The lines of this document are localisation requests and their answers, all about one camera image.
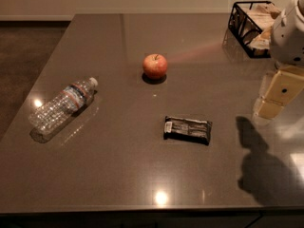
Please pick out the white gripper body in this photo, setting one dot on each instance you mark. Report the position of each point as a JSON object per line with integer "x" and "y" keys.
{"x": 289, "y": 37}

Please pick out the black rxbar chocolate bar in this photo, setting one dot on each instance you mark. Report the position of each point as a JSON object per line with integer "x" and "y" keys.
{"x": 194, "y": 131}

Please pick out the clear plastic water bottle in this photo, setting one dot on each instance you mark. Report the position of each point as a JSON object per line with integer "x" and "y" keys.
{"x": 51, "y": 115}

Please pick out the brown napkins in basket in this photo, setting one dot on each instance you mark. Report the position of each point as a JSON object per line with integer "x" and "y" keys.
{"x": 261, "y": 22}

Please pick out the red apple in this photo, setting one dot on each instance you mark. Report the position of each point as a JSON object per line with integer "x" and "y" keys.
{"x": 154, "y": 66}

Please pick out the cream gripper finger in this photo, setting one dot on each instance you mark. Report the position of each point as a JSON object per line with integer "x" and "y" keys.
{"x": 267, "y": 109}
{"x": 284, "y": 85}

